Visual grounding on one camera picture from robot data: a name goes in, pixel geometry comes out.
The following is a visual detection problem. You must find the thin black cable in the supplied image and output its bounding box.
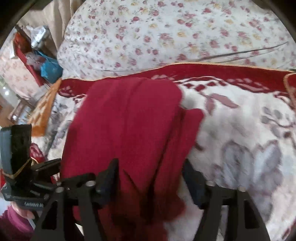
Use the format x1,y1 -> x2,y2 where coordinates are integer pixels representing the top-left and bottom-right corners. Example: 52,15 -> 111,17
203,41 -> 289,62

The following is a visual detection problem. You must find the red box with clutter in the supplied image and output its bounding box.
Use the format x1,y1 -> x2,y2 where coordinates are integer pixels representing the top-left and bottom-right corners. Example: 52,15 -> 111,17
13,25 -> 51,86

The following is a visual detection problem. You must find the blue plastic bag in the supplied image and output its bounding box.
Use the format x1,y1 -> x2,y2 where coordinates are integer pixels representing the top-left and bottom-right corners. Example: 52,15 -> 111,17
34,50 -> 63,84

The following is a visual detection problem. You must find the beige curtain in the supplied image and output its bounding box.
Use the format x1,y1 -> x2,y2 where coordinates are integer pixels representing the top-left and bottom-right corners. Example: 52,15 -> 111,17
18,0 -> 84,56

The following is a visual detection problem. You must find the person's left hand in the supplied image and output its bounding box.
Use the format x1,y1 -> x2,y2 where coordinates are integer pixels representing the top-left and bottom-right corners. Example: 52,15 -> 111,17
11,202 -> 35,219

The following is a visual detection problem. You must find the orange patterned blanket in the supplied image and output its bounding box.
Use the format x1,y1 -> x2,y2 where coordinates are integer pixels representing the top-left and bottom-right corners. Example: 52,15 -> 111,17
28,78 -> 62,137

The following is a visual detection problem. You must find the floral white bed sheet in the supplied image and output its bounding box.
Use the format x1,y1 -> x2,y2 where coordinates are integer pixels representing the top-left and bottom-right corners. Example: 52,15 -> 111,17
57,1 -> 295,80

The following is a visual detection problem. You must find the red and white floral blanket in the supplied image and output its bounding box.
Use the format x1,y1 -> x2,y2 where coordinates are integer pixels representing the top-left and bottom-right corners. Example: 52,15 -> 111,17
30,63 -> 295,240

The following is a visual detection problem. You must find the dark red knit garment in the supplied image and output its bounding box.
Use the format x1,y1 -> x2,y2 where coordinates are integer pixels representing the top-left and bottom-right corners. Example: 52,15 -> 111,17
60,78 -> 204,240

